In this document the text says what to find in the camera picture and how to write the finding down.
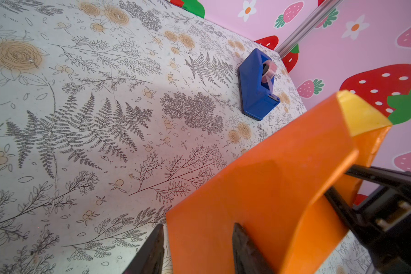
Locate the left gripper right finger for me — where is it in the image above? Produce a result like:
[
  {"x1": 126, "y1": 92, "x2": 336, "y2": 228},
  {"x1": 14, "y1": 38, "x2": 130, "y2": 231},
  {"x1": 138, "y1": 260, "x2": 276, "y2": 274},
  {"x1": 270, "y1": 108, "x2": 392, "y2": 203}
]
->
[{"x1": 232, "y1": 223, "x2": 274, "y2": 274}]

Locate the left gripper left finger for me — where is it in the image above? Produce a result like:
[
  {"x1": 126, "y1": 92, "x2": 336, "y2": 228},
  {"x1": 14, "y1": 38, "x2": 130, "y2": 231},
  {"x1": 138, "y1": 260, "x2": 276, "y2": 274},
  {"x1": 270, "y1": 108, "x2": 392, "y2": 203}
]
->
[{"x1": 122, "y1": 224, "x2": 164, "y2": 274}]

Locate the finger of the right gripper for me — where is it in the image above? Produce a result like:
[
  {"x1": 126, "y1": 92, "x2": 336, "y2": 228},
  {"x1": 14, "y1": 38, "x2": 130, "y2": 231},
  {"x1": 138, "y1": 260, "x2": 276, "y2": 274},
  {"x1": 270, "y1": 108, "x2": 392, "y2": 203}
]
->
[{"x1": 325, "y1": 165, "x2": 411, "y2": 274}]

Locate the orange yellow wrapping paper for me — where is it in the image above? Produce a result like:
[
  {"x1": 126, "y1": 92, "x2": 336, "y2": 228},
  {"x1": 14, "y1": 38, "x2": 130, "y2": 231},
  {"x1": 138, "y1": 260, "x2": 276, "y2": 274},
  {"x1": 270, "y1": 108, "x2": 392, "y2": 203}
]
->
[{"x1": 167, "y1": 91, "x2": 392, "y2": 274}]

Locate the blue tape dispenser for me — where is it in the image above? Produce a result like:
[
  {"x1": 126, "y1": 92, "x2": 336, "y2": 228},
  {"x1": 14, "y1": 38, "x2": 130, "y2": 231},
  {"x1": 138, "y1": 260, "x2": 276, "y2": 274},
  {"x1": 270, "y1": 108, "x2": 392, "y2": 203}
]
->
[{"x1": 238, "y1": 49, "x2": 280, "y2": 121}]

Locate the right aluminium corner post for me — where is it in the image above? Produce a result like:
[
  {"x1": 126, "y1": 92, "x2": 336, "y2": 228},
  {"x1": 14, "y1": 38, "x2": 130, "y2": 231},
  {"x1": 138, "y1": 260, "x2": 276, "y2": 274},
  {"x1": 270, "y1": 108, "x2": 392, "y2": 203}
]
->
[{"x1": 275, "y1": 0, "x2": 343, "y2": 57}]

